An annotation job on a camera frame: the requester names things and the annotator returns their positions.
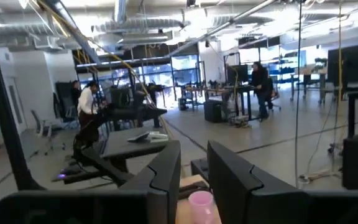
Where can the black standing desk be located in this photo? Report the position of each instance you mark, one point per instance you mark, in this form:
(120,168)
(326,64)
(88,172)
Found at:
(244,88)

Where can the grey office chair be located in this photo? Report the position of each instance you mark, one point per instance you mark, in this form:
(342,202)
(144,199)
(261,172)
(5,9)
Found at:
(37,121)

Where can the mint green stapler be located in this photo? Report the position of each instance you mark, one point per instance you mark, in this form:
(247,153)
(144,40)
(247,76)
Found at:
(158,137)

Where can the white power strip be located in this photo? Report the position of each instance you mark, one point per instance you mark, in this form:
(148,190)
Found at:
(317,175)

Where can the black side desk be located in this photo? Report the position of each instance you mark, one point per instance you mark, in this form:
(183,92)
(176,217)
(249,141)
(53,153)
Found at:
(120,144)

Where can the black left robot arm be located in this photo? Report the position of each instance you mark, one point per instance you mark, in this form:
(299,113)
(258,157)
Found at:
(87,137)

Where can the person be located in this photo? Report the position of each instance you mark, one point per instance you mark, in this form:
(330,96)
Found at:
(85,102)
(259,84)
(75,93)

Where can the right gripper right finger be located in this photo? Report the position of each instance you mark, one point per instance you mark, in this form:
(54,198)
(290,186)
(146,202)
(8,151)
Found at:
(244,199)

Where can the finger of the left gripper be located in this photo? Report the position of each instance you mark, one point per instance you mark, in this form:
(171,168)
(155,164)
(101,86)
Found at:
(154,112)

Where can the black cabinet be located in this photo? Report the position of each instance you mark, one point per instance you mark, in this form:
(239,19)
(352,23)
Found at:
(214,111)

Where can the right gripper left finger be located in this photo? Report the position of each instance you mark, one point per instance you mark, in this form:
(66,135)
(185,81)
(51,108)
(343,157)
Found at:
(163,186)

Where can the black metal table frame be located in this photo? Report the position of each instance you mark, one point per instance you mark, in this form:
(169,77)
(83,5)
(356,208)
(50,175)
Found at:
(2,109)

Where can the large black monitor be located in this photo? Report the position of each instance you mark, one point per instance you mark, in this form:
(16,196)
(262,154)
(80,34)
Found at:
(350,63)

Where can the grey desk object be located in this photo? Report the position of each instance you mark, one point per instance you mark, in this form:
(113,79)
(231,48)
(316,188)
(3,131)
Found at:
(138,137)

